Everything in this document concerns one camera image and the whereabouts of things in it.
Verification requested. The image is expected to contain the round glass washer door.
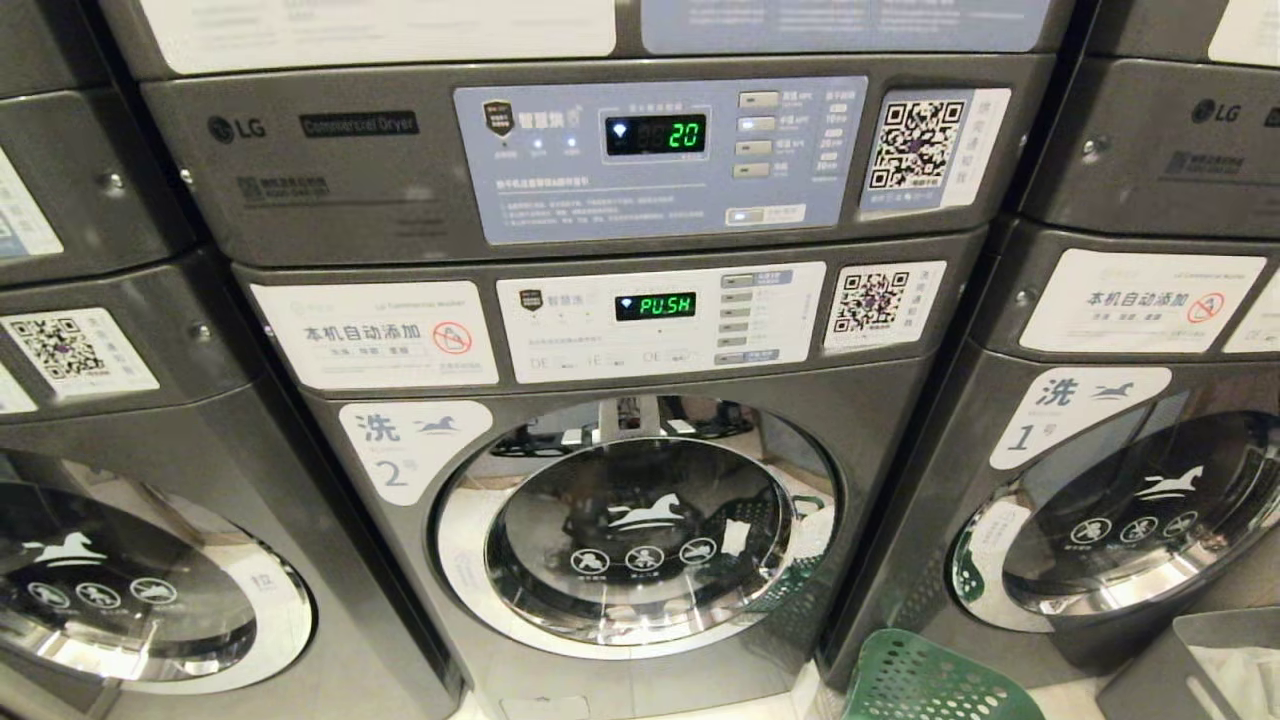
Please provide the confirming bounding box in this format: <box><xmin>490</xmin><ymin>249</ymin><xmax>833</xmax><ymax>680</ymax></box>
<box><xmin>946</xmin><ymin>410</ymin><xmax>1280</xmax><ymax>636</ymax></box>
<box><xmin>430</xmin><ymin>395</ymin><xmax>843</xmax><ymax>661</ymax></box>
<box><xmin>0</xmin><ymin>450</ymin><xmax>317</xmax><ymax>697</ymax></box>

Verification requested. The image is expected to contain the grey front-load washing machine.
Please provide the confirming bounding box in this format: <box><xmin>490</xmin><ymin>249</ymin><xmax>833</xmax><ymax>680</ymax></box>
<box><xmin>815</xmin><ymin>215</ymin><xmax>1280</xmax><ymax>693</ymax></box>
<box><xmin>232</xmin><ymin>228</ymin><xmax>989</xmax><ymax>720</ymax></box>
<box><xmin>0</xmin><ymin>248</ymin><xmax>463</xmax><ymax>720</ymax></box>

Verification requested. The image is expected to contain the green perforated laundry basket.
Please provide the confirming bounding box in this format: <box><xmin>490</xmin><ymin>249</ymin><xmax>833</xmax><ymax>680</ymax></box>
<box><xmin>840</xmin><ymin>628</ymin><xmax>1047</xmax><ymax>720</ymax></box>

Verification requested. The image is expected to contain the grey commercial dryer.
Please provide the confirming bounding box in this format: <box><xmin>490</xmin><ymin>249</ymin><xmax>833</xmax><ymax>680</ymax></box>
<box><xmin>0</xmin><ymin>0</ymin><xmax>201</xmax><ymax>291</ymax></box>
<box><xmin>1015</xmin><ymin>0</ymin><xmax>1280</xmax><ymax>241</ymax></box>
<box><xmin>96</xmin><ymin>0</ymin><xmax>1076</xmax><ymax>269</ymax></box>

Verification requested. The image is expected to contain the grey metal bin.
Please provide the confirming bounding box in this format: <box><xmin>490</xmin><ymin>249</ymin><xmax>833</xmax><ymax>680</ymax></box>
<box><xmin>1096</xmin><ymin>606</ymin><xmax>1280</xmax><ymax>720</ymax></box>

